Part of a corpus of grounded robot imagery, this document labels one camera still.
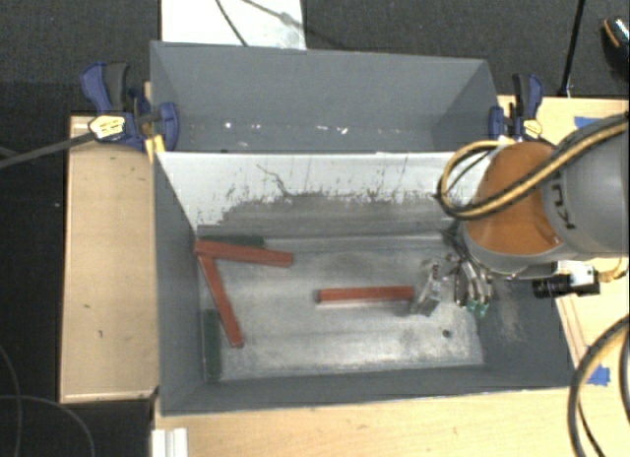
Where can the red-brown flat block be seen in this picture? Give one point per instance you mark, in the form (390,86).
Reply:
(364,294)
(243,253)
(221,302)

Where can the black cylinder on white bracket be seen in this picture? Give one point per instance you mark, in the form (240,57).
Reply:
(561,286)

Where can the dark green flat block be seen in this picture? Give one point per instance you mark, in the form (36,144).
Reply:
(212,344)
(233,240)

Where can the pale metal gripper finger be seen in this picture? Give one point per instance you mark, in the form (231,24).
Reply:
(431,300)
(429,274)

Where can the pale wood board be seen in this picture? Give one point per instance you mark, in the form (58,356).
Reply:
(110,258)

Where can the grey metal bin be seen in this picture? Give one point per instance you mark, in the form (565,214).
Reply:
(315,346)

